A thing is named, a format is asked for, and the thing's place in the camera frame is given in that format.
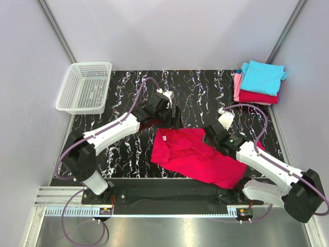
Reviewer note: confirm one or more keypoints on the folded cyan t-shirt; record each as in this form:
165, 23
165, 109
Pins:
262, 78

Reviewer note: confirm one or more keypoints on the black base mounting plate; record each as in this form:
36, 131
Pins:
234, 196

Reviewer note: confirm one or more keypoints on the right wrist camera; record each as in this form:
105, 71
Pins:
225, 118

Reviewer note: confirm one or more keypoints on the black marbled table mat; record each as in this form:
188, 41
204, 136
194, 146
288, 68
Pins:
126, 125

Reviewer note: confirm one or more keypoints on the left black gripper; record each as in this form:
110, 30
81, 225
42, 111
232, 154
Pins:
172, 122

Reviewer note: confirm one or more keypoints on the red t-shirt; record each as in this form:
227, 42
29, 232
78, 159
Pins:
184, 151
247, 96

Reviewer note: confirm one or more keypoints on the aluminium extrusion rail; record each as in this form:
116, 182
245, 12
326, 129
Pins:
51, 196

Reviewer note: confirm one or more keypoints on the white plastic perforated basket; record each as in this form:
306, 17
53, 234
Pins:
84, 88

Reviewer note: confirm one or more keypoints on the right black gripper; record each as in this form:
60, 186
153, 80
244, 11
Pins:
206, 140

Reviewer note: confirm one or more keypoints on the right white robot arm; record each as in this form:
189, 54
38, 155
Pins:
299, 192

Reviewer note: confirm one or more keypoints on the folded pink t-shirt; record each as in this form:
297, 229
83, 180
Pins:
237, 79

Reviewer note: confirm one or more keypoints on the folded red t-shirt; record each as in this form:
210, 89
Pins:
247, 96

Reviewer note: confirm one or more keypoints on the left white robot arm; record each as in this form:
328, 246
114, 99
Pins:
81, 150

